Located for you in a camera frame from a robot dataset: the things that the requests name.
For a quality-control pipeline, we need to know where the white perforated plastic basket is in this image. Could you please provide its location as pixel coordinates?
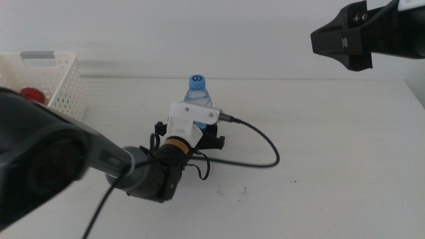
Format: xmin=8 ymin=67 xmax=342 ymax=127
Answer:
xmin=0 ymin=51 xmax=88 ymax=122

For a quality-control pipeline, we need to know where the thin black left gripper wire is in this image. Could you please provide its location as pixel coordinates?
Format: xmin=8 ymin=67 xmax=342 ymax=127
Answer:
xmin=149 ymin=132 xmax=211 ymax=182

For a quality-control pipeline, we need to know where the thick black right camera cable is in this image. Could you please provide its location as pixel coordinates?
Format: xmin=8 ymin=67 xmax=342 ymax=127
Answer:
xmin=367 ymin=0 xmax=401 ymax=21

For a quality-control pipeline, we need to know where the thick black left camera cable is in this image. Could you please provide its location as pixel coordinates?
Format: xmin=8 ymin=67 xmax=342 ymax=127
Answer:
xmin=81 ymin=112 xmax=281 ymax=239

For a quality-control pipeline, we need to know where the red soda can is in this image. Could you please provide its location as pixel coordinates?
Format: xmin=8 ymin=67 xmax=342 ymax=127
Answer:
xmin=19 ymin=87 xmax=46 ymax=105

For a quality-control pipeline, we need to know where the thick black camera cable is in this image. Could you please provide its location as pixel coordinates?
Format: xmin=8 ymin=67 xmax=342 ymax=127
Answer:
xmin=81 ymin=112 xmax=281 ymax=239
xmin=367 ymin=0 xmax=401 ymax=21

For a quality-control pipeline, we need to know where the clear water bottle blue cap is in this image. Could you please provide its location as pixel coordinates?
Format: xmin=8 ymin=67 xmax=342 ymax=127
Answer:
xmin=183 ymin=74 xmax=213 ymax=130

